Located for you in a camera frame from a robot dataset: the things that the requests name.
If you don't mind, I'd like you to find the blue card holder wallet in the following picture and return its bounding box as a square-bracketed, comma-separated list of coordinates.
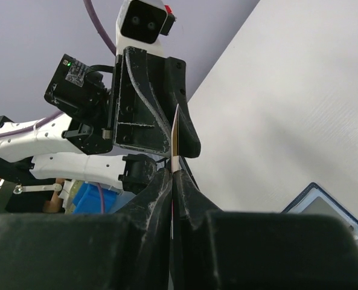
[282, 182, 358, 245]

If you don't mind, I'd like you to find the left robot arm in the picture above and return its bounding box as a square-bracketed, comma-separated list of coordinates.
[0, 47, 201, 190]

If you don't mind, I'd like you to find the gold credit card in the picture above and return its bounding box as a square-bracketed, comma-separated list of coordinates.
[170, 104, 180, 239]

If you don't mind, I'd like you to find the blue plastic bin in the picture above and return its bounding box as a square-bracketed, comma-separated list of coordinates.
[72, 182, 117, 214]

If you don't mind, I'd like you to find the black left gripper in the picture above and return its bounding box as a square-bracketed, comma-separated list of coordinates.
[44, 47, 200, 158]

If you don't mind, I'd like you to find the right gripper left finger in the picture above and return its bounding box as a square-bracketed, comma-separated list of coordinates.
[0, 169, 172, 289]

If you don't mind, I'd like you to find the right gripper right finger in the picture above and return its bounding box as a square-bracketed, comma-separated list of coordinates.
[172, 170, 358, 289]

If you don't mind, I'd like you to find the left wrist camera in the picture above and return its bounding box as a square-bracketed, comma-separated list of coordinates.
[115, 0, 176, 57]

